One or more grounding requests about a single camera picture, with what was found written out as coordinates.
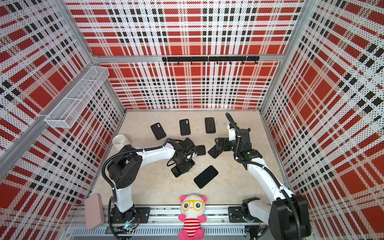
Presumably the black phone case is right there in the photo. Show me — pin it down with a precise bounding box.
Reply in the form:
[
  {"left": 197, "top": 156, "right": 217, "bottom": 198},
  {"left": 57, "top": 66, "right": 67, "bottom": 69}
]
[
  {"left": 179, "top": 119, "right": 191, "bottom": 136},
  {"left": 151, "top": 123, "right": 167, "bottom": 140},
  {"left": 195, "top": 145, "right": 206, "bottom": 156}
]

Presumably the black phone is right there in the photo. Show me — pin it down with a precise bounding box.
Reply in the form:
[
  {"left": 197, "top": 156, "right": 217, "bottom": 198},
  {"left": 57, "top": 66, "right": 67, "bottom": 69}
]
[
  {"left": 205, "top": 117, "right": 216, "bottom": 134},
  {"left": 194, "top": 166, "right": 219, "bottom": 189},
  {"left": 171, "top": 166, "right": 183, "bottom": 178}
]

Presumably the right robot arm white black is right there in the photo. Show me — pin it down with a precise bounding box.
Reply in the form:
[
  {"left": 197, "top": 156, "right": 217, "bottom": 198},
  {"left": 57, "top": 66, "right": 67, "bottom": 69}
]
[{"left": 215, "top": 113, "right": 312, "bottom": 240}]

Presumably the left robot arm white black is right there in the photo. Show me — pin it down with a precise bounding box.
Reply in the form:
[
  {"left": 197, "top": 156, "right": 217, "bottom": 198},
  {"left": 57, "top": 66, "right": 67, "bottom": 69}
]
[{"left": 102, "top": 138, "right": 199, "bottom": 214}]

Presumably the pink phone case at edge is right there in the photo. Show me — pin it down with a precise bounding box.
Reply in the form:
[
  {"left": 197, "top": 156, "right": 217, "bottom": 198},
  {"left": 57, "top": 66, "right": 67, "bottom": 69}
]
[{"left": 84, "top": 194, "right": 105, "bottom": 231}]

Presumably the pink panda plush toy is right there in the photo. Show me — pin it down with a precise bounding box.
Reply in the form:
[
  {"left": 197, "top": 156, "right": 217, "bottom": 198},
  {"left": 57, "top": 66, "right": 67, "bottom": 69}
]
[{"left": 178, "top": 194, "right": 207, "bottom": 240}]

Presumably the white mug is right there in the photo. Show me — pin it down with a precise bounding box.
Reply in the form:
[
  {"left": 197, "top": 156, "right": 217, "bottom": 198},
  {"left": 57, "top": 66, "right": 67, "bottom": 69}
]
[{"left": 112, "top": 135, "right": 131, "bottom": 151}]

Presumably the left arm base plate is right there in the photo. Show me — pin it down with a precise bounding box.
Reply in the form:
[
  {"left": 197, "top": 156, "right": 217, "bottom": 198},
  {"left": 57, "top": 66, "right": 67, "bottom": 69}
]
[{"left": 108, "top": 207, "right": 150, "bottom": 224}]

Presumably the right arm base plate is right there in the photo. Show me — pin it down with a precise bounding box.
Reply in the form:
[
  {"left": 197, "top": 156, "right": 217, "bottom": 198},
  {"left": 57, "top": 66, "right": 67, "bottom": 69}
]
[{"left": 228, "top": 206, "right": 270, "bottom": 224}]

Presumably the black wall hook rail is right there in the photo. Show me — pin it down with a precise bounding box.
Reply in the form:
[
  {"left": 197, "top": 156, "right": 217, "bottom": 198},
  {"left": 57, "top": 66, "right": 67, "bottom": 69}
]
[{"left": 162, "top": 56, "right": 260, "bottom": 64}]

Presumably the white wire mesh basket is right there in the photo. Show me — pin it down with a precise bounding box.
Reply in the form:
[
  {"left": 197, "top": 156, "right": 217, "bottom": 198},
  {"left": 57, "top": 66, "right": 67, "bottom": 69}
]
[{"left": 45, "top": 66, "right": 109, "bottom": 129}]

